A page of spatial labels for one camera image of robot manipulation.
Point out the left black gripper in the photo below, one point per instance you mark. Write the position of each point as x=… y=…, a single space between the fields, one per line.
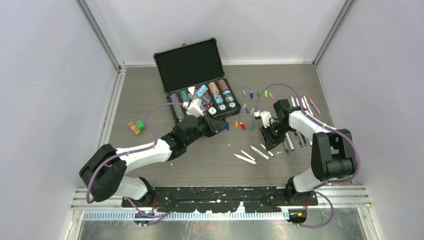
x=214 y=125

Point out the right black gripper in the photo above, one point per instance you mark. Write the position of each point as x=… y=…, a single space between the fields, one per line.
x=270 y=141

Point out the blue tip white marker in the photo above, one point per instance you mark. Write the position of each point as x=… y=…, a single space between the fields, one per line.
x=268 y=151

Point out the dark green marker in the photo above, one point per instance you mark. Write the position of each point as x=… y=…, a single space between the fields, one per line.
x=286 y=148

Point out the purple cap white marker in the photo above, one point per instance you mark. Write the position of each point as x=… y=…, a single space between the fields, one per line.
x=289 y=141

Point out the dark purple marker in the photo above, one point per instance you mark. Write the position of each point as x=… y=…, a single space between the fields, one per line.
x=298 y=139

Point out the green tip white marker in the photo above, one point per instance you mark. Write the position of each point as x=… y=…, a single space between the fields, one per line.
x=259 y=152

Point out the light blue marker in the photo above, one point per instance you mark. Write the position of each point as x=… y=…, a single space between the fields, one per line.
x=304 y=140

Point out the orange cap white marker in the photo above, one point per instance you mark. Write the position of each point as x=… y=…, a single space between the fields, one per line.
x=246 y=159

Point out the green cap white marker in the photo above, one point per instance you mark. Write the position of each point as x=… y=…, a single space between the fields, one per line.
x=304 y=104

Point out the lime green cap marker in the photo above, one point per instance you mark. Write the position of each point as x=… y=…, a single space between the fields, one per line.
x=308 y=106

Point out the pink marker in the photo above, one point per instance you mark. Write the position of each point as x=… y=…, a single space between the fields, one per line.
x=314 y=106

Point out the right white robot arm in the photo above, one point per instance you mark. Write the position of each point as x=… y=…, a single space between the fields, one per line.
x=332 y=155

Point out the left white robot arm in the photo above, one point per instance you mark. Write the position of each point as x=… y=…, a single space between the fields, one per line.
x=104 y=174

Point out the black poker chip case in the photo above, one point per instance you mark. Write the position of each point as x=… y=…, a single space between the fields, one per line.
x=195 y=71

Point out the green toy block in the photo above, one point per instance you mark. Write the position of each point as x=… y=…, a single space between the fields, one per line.
x=140 y=125

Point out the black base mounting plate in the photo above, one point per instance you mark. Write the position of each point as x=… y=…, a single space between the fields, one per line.
x=254 y=199

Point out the brown wooden block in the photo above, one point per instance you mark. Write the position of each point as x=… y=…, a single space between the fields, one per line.
x=134 y=128

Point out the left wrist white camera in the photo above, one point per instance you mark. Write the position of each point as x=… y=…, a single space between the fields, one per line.
x=194 y=108

